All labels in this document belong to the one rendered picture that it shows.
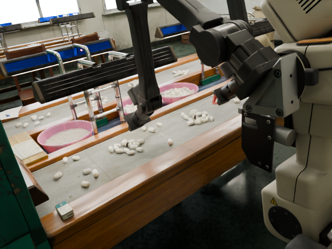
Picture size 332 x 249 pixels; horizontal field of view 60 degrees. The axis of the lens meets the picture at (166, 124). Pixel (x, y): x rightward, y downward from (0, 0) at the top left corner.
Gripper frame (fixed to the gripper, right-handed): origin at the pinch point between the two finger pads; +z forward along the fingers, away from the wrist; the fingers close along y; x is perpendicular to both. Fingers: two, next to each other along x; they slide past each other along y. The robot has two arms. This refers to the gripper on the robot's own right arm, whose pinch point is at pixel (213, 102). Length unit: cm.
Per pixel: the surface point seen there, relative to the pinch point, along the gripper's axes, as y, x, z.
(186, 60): -71, -56, 80
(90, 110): 44, -24, 25
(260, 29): -58, -27, -1
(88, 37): -64, -174, 202
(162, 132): 19.9, -0.3, 18.8
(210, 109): -13.1, -0.5, 18.9
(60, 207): 77, 10, 0
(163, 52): 12.2, -29.3, -1.7
